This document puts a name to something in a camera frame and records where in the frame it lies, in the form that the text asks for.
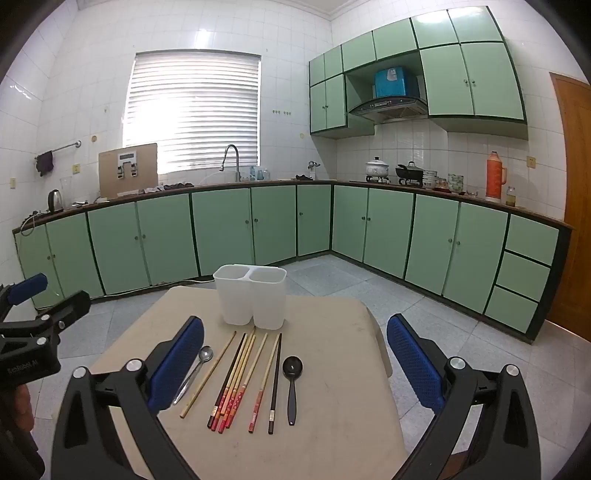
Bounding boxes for metal spoon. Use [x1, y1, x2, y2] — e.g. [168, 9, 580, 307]
[173, 345, 214, 406]

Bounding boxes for green wall cabinets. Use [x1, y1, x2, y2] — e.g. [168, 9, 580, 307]
[308, 6, 529, 140]

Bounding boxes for cardboard box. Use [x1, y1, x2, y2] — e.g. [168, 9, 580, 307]
[98, 143, 158, 199]

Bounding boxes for power cord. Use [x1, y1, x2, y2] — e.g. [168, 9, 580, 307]
[21, 210, 47, 236]

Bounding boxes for range hood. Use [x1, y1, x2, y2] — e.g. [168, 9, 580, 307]
[347, 97, 429, 124]

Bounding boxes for steel kitchen faucet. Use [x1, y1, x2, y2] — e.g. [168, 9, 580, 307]
[221, 144, 242, 183]

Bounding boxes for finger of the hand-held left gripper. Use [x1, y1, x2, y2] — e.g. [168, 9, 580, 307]
[36, 290, 92, 331]
[0, 273, 49, 324]

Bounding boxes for orange thermos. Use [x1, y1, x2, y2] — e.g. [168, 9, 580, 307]
[485, 151, 508, 201]

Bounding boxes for white window blind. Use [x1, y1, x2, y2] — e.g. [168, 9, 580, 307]
[122, 50, 262, 175]

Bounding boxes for green base cabinets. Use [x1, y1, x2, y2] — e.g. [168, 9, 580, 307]
[13, 179, 575, 344]

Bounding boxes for person's left hand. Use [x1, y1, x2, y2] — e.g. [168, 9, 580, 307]
[11, 385, 35, 432]

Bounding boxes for plain bamboo chopstick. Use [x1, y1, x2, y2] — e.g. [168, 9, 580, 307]
[180, 330, 237, 419]

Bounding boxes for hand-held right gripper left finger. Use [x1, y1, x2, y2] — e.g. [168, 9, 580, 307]
[51, 316, 206, 480]

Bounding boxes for metal towel rail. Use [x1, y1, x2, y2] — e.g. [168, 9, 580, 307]
[34, 141, 82, 160]

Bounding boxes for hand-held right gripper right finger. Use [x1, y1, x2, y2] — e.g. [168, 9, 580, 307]
[386, 314, 542, 480]

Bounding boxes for blue box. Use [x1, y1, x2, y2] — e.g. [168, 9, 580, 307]
[373, 67, 421, 100]

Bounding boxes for wooden door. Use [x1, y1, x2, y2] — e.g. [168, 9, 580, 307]
[549, 71, 591, 342]

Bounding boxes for black plastic spoon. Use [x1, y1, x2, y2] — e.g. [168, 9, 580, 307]
[283, 356, 304, 426]

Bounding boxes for white plastic utensil holder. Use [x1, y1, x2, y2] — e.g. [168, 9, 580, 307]
[213, 264, 288, 330]

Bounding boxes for black wok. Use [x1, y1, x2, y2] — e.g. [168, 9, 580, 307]
[394, 161, 424, 182]

